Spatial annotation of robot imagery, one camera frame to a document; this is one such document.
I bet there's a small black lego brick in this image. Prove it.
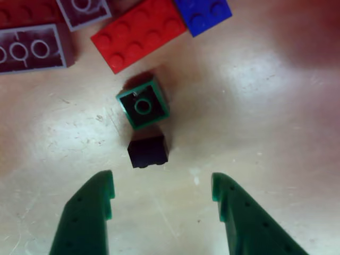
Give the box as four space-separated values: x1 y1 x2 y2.
126 132 171 169

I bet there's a small green square lego brick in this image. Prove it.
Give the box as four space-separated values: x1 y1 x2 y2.
115 74 171 131

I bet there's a long red lego brick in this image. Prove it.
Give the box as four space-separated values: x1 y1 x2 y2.
90 0 188 75

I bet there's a small grey square lego brick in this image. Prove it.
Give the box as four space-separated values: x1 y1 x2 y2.
55 0 113 32

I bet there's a brown lego plate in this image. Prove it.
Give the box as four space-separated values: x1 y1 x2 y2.
0 0 66 29

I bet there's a small blue lego brick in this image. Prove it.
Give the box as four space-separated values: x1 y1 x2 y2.
174 0 233 38

